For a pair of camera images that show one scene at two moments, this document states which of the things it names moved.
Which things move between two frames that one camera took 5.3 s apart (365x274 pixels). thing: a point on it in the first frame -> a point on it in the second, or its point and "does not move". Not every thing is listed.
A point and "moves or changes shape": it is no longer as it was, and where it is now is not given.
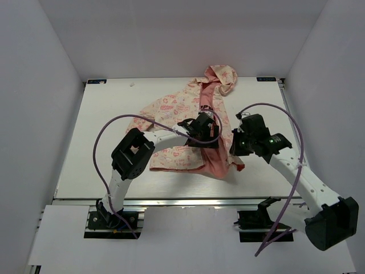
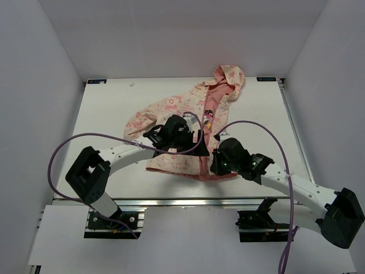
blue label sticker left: (97, 81) does not move
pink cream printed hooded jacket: (203, 95) moves or changes shape
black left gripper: (214, 133) -> (191, 145)
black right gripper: (235, 149) -> (215, 166)
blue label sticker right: (266, 79) does not move
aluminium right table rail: (282, 83) does not move
